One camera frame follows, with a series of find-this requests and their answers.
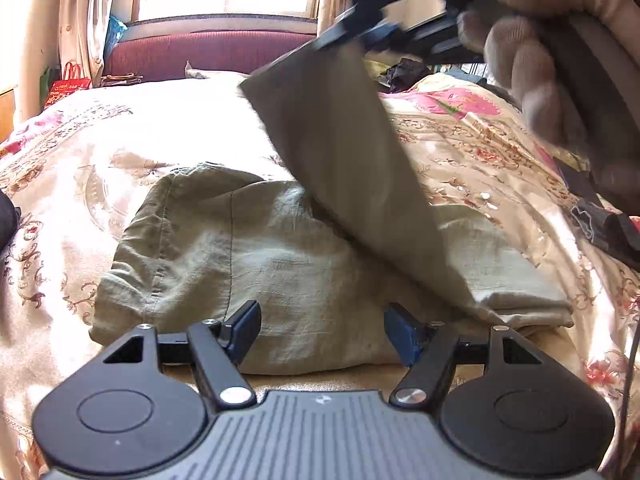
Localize maroon headboard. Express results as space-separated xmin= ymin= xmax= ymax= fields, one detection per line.
xmin=102 ymin=17 xmax=321 ymax=82

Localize blue bag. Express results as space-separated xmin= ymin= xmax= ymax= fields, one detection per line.
xmin=106 ymin=14 xmax=130 ymax=58

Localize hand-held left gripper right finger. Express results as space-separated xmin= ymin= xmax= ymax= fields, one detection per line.
xmin=384 ymin=302 xmax=543 ymax=409

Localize black cable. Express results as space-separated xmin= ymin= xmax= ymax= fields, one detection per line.
xmin=617 ymin=305 xmax=640 ymax=441

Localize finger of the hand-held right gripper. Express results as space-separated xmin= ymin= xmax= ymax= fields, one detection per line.
xmin=314 ymin=6 xmax=369 ymax=54
xmin=366 ymin=16 xmax=417 ymax=55

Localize black cloth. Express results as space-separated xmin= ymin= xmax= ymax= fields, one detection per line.
xmin=0 ymin=192 xmax=22 ymax=258

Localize dark cloth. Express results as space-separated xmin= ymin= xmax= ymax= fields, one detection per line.
xmin=377 ymin=57 xmax=431 ymax=93

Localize green bag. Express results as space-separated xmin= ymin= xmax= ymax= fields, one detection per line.
xmin=40 ymin=65 xmax=55 ymax=108

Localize wooden cabinet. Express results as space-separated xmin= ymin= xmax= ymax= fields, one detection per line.
xmin=0 ymin=85 xmax=20 ymax=143

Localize green pants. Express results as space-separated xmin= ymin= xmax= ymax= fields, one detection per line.
xmin=89 ymin=40 xmax=575 ymax=376

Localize red gift bag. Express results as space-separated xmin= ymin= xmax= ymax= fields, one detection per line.
xmin=44 ymin=62 xmax=93 ymax=111

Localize person's right hand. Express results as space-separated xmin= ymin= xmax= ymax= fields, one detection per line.
xmin=456 ymin=0 xmax=640 ymax=197

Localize floral bedspread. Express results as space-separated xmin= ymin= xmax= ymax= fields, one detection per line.
xmin=0 ymin=72 xmax=640 ymax=480

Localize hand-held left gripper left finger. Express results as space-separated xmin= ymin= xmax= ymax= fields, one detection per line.
xmin=102 ymin=300 xmax=263 ymax=409

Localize dark clothing on bed edge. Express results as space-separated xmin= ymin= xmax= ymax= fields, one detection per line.
xmin=552 ymin=157 xmax=640 ymax=266

